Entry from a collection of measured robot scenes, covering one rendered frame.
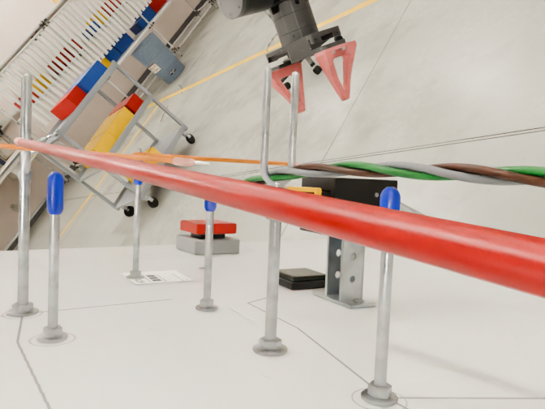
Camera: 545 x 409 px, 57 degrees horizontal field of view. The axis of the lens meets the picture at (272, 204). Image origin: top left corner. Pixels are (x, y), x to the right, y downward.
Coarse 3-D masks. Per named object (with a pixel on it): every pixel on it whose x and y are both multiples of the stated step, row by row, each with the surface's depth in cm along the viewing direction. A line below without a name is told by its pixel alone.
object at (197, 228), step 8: (184, 224) 58; (192, 224) 56; (200, 224) 55; (216, 224) 56; (224, 224) 57; (232, 224) 58; (192, 232) 56; (200, 232) 55; (216, 232) 56; (224, 232) 57; (232, 232) 58
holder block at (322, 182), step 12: (312, 180) 36; (324, 180) 35; (336, 180) 34; (348, 180) 34; (360, 180) 35; (372, 180) 35; (384, 180) 36; (396, 180) 36; (336, 192) 34; (348, 192) 34; (360, 192) 35; (372, 192) 35; (372, 204) 35; (300, 228) 37
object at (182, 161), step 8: (0, 144) 29; (8, 144) 29; (96, 152) 29; (136, 160) 29; (144, 160) 29; (152, 160) 29; (160, 160) 29; (168, 160) 29; (176, 160) 29; (184, 160) 29; (192, 160) 30
